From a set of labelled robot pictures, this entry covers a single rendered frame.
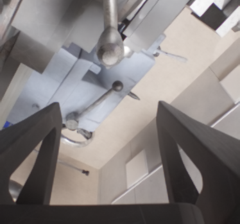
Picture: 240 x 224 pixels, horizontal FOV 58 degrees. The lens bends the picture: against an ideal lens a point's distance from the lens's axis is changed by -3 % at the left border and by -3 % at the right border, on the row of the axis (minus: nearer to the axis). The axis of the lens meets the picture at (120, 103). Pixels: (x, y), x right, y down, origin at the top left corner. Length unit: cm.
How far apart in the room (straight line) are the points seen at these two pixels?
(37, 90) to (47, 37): 38
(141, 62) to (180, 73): 370
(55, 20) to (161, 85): 415
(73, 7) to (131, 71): 43
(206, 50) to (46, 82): 386
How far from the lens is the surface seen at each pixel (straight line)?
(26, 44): 52
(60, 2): 33
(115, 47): 18
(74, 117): 77
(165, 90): 453
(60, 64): 64
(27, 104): 74
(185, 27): 406
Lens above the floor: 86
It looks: 22 degrees up
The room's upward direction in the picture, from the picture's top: 121 degrees clockwise
